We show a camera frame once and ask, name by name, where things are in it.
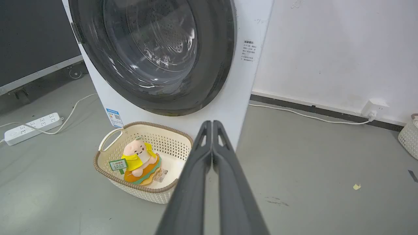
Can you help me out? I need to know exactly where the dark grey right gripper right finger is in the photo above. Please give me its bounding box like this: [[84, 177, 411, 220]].
[[212, 120, 270, 235]]

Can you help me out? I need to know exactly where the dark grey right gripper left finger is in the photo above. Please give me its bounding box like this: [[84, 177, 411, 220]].
[[155, 120, 213, 235]]

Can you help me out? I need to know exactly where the blue energy label sticker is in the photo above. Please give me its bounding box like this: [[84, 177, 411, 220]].
[[106, 108, 124, 128]]

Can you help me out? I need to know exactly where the dark panel on wheeled frame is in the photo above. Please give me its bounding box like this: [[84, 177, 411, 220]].
[[0, 0, 88, 105]]

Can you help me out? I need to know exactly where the white woven basket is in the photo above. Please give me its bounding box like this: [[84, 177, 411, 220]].
[[397, 113, 418, 160]]

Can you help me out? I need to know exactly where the pink plush doll yellow shirt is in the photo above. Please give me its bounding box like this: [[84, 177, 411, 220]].
[[109, 136, 168, 186]]

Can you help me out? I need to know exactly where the white power strip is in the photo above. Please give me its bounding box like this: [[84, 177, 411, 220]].
[[4, 113, 64, 146]]

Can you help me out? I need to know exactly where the white washing machine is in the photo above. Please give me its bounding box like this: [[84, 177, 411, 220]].
[[61, 0, 275, 154]]

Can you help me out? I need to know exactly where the white wall plug with cable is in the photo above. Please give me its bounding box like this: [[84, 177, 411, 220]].
[[248, 103, 373, 125]]

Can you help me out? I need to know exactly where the cream perforated laundry basket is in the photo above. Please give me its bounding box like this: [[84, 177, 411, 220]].
[[93, 121, 194, 205]]

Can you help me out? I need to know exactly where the white power strip cable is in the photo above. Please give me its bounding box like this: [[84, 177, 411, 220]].
[[0, 93, 98, 144]]

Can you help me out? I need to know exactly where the white wall plug adapter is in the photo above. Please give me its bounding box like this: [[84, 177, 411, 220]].
[[361, 99, 390, 122]]

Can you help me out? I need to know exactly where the dark round washing machine door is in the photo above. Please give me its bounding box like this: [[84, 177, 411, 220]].
[[68, 0, 237, 117]]

